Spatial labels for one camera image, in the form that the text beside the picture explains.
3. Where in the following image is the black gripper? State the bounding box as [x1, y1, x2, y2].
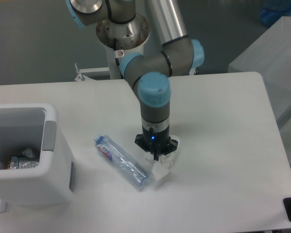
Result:
[135, 126, 178, 161]

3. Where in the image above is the white wrapper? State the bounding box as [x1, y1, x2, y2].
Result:
[143, 135, 181, 181]

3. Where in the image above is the clear plastic water bottle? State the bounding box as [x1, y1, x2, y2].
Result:
[94, 134, 150, 190]

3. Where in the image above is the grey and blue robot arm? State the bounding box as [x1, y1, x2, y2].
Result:
[66, 0, 205, 160]

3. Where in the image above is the white trash can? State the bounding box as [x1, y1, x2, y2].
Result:
[0, 103, 74, 205]

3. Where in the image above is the blue object on floor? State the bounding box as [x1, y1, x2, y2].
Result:
[259, 0, 291, 28]

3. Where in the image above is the black pedestal cable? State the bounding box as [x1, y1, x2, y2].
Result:
[113, 38, 125, 80]

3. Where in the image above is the white pedestal base frame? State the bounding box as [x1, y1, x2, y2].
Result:
[74, 62, 199, 82]

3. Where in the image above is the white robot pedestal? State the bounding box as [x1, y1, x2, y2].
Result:
[96, 13, 150, 75]

